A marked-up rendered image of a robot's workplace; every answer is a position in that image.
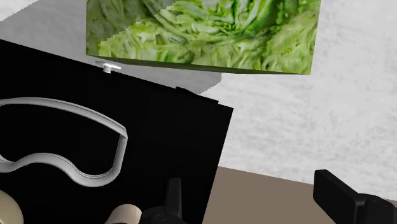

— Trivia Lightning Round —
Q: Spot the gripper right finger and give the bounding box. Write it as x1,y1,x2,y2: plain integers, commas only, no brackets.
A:
312,169,397,224

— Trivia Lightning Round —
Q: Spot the beige cylinder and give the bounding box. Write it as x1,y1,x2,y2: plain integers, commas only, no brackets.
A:
104,203,143,224

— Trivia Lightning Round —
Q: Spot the beige round object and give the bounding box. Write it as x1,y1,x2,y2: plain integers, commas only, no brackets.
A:
0,189,25,224

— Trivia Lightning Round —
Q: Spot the white curved band loop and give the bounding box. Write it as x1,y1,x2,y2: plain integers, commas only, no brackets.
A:
0,97,129,188

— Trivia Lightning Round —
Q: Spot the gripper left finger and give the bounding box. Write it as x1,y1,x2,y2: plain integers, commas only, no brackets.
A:
140,178,188,224

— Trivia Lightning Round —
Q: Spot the green leaf-patterned robot stand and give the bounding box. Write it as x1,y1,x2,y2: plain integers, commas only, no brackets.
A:
85,0,322,76

